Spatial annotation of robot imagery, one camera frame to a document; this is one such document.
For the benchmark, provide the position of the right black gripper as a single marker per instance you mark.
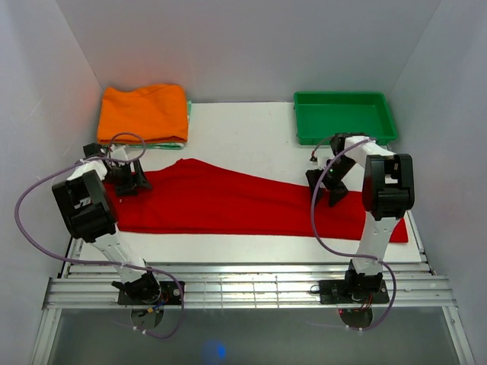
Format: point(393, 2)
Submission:
point(338, 191)

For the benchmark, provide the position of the folded orange trousers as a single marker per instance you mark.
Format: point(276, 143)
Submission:
point(156, 89)

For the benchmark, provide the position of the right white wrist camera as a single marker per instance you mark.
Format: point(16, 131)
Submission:
point(319, 159)

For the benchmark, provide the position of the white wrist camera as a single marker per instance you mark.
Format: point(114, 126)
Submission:
point(319, 159)
point(119, 154)

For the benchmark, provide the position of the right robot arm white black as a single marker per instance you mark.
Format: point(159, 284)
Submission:
point(387, 194)

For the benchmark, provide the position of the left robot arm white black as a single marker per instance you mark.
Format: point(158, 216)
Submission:
point(89, 214)

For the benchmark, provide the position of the folded light green garment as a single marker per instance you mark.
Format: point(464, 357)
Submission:
point(182, 144)

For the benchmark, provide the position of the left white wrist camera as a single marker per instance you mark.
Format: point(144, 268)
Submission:
point(119, 154)

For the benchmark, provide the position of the aluminium rail frame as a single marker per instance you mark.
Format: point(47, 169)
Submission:
point(248, 272)

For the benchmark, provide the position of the red trousers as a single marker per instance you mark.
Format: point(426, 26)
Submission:
point(195, 197)

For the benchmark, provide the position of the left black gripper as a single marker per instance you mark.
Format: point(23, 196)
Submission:
point(127, 189)

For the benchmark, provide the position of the green plastic tray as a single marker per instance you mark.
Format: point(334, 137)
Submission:
point(326, 113)

